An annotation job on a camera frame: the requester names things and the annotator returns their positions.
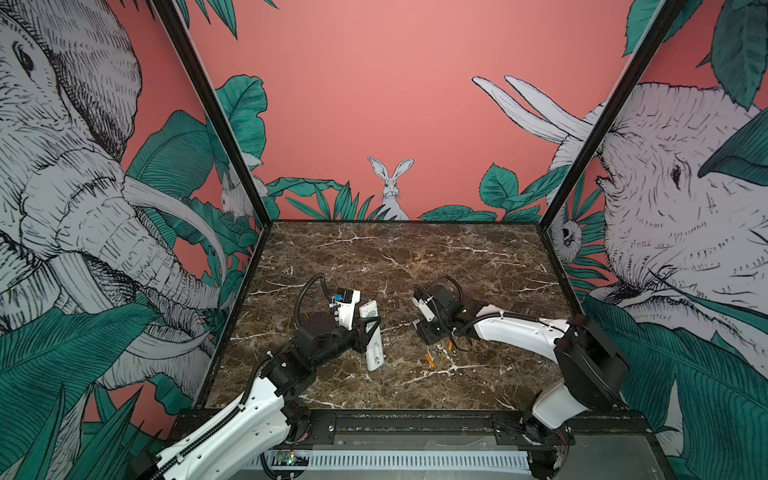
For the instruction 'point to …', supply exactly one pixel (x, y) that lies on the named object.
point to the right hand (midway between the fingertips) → (419, 327)
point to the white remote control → (374, 345)
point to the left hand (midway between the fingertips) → (379, 317)
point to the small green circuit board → (291, 458)
